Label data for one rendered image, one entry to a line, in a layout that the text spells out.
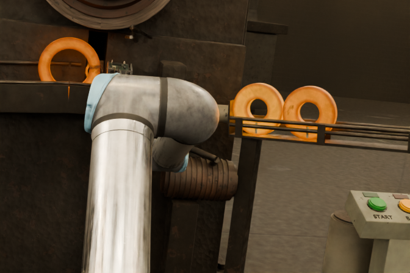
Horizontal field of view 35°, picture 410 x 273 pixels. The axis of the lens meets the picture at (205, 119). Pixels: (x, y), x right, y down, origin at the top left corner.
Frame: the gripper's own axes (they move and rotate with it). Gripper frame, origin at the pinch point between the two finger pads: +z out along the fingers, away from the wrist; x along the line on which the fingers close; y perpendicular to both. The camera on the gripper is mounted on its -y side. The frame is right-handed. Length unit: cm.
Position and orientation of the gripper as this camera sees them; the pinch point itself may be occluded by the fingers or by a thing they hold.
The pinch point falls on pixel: (116, 72)
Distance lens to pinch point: 206.4
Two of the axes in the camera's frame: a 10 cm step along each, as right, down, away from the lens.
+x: -9.7, -0.8, -2.1
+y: 1.7, -8.7, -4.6
